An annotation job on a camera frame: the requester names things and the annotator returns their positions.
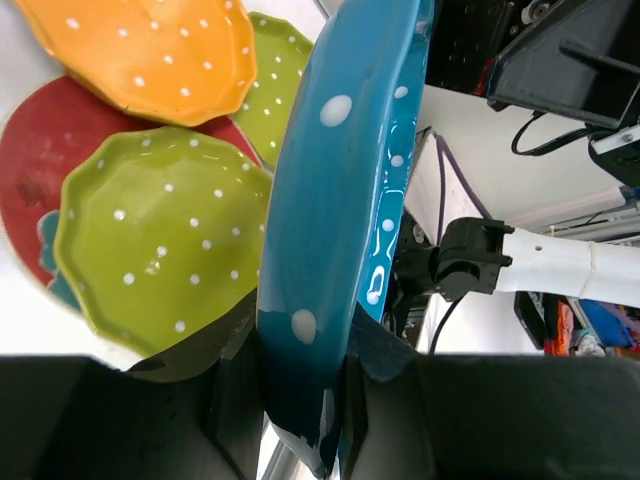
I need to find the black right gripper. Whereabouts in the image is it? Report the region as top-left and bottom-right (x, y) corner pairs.
(426, 0), (639, 130)

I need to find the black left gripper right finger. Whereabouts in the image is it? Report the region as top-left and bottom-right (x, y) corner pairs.
(337, 314), (640, 480)

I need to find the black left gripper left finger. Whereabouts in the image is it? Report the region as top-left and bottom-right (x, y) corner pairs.
(1, 294), (264, 479)

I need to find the blue polka dot bowl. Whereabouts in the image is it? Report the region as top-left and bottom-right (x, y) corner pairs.
(256, 1), (435, 479)

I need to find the yellow polka dot bowl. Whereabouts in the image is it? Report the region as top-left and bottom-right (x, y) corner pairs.
(17, 1), (257, 127)

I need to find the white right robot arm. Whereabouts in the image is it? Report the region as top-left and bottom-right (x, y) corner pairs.
(394, 1), (639, 307)

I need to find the green polka dot bowl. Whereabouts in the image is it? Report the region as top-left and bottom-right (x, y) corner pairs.
(54, 127), (272, 358)
(233, 12), (313, 167)

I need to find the red plate with teal flower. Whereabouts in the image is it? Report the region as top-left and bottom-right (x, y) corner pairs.
(1, 77), (261, 316)

